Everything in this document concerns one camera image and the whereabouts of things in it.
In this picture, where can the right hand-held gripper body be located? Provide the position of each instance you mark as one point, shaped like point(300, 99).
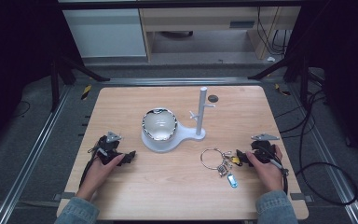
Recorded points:
point(262, 149)

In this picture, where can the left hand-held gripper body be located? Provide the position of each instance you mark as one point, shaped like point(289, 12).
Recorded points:
point(108, 148)

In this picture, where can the person's right hand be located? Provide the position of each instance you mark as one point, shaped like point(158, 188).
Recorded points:
point(268, 175)

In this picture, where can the person's left hand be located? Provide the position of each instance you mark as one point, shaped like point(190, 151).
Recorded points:
point(98, 175)

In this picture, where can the white stand with pegs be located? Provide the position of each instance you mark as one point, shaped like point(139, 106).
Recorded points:
point(163, 144)

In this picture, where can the yellow black tape strip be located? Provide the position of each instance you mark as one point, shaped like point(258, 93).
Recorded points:
point(282, 90)
point(86, 92)

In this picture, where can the dark round table grommet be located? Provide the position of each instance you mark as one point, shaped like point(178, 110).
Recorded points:
point(213, 98)

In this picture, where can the black metal stand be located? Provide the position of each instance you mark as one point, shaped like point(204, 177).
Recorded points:
point(55, 87)
point(304, 77)

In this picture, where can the small white floor object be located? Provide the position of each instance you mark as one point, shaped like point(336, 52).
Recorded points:
point(271, 59)

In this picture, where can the white cabinet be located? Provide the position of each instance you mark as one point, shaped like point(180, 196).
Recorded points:
point(105, 34)

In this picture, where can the light wooden desk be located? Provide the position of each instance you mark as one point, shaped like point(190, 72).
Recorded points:
point(199, 18)

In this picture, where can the aluminium floor rail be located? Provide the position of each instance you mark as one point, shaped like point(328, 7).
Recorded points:
point(332, 174)
point(28, 161)
point(180, 81)

